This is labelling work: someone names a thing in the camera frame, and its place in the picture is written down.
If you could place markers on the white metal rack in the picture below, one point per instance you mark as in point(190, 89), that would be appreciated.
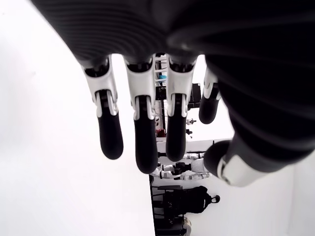
point(160, 68)

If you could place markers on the black chair with armrests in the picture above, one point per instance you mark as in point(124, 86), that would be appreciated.
point(167, 204)

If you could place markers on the black box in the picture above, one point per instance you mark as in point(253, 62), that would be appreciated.
point(195, 94)

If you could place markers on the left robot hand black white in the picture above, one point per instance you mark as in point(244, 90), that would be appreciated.
point(172, 29)

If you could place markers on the black backpack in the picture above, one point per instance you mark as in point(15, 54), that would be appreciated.
point(197, 199)

